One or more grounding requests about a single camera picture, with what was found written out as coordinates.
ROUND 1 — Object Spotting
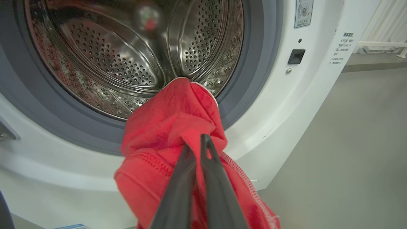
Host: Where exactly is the printed instruction text label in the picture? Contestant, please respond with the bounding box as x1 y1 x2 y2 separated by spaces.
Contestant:
329 32 354 66

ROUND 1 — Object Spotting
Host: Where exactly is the white metal railing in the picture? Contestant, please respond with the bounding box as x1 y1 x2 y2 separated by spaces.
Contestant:
353 0 407 59

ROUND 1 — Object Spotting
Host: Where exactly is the black door latch socket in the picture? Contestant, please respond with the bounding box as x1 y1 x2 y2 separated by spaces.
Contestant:
288 49 306 65

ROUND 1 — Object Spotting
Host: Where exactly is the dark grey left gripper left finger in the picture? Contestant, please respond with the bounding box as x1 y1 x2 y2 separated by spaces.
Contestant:
149 142 197 229

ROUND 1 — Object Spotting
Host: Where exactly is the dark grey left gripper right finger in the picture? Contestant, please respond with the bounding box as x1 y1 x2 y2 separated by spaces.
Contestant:
200 134 249 229

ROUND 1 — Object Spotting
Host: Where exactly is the grey rubber door gasket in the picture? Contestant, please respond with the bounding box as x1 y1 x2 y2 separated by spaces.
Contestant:
0 0 284 156

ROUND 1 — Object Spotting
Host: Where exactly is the red garment with white trim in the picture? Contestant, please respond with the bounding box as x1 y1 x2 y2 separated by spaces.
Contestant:
114 77 281 229

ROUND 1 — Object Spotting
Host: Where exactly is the white front-load washing machine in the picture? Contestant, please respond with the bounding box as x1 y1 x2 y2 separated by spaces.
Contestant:
0 0 382 229

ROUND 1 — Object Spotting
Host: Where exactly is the grey warning sticker on washer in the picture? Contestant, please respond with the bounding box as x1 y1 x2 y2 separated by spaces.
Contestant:
294 0 314 29

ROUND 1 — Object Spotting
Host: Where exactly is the steel perforated washer drum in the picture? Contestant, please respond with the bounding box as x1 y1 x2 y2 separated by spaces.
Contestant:
25 0 245 122

